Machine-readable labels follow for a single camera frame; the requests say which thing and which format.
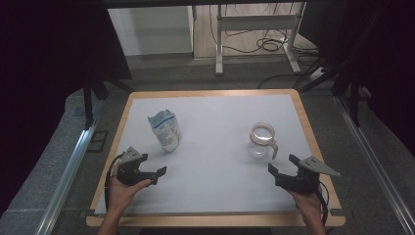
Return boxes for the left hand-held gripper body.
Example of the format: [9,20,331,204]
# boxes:
[115,146,160,187]

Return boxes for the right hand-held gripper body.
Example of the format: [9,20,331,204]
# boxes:
[274,155,342,196]

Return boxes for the clear glass pitcher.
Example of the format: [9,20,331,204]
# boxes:
[247,121,280,162]

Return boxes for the person's right hand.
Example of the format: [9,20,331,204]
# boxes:
[287,186,325,227]

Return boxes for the person's left hand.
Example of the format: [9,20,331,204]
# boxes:
[107,162,153,213]

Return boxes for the wooden framed white board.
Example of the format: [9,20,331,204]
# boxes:
[94,94,333,215]

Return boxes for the black stand legs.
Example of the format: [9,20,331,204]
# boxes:
[81,72,135,131]
[293,57,371,129]

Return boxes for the black curtain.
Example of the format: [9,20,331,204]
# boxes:
[298,0,415,160]
[0,0,133,216]

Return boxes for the white panel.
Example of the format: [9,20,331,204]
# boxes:
[107,5,196,57]

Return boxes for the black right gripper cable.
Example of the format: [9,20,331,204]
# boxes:
[313,179,331,227]

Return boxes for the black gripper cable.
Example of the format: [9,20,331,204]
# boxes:
[313,179,331,227]
[104,151,127,212]

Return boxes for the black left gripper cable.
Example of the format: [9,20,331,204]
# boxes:
[104,151,127,212]

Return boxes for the aluminium rail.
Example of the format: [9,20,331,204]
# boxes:
[333,95,415,235]
[34,97,107,235]

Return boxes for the black floor cables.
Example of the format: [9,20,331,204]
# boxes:
[207,2,322,90]

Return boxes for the white metal stand frame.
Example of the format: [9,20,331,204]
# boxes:
[214,1,307,76]

